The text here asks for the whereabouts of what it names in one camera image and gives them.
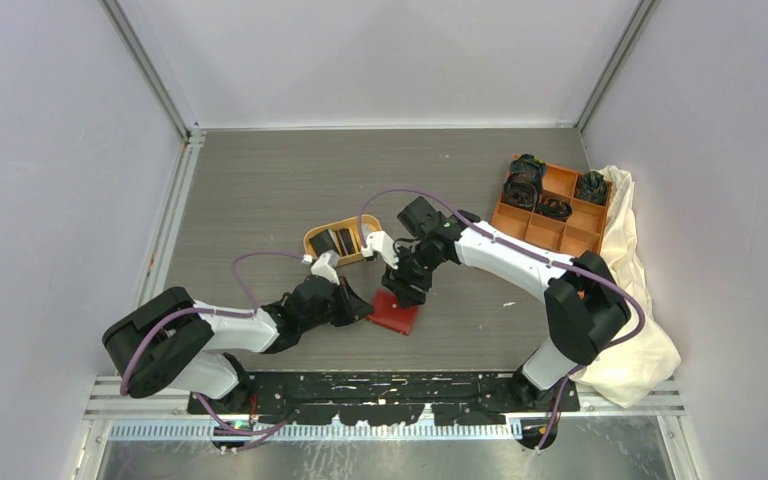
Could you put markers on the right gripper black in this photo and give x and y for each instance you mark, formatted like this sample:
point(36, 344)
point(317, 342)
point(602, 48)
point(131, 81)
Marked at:
point(399, 281)

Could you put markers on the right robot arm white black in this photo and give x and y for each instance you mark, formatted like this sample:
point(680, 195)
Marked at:
point(584, 307)

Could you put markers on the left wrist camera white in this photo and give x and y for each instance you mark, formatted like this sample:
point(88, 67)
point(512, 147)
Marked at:
point(323, 266)

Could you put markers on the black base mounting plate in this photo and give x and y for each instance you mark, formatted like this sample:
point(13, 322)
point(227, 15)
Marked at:
point(381, 398)

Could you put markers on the rolled black belt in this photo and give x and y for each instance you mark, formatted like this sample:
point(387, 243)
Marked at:
point(522, 191)

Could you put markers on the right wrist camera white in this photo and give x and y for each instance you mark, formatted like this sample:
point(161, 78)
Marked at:
point(380, 243)

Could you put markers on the red card holder wallet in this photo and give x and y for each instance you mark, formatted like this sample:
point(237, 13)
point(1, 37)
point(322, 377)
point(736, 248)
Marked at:
point(388, 314)

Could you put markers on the orange oval card tray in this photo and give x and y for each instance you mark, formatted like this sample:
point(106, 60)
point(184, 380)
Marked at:
point(343, 237)

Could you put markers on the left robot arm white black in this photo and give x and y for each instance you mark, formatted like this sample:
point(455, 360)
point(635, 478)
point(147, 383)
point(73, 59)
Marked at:
point(176, 341)

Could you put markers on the orange compartment organizer tray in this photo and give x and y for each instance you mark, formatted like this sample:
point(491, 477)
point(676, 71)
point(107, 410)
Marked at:
point(559, 222)

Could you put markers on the rolled green dark belt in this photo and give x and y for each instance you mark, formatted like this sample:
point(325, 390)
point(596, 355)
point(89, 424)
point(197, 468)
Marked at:
point(592, 187)

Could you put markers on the rolled dark patterned belt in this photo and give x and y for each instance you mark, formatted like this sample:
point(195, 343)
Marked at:
point(528, 164)

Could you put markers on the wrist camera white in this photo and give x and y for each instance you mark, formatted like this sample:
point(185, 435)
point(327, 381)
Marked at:
point(323, 266)
point(380, 243)

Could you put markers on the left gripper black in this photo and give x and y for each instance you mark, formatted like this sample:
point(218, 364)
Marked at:
point(353, 307)

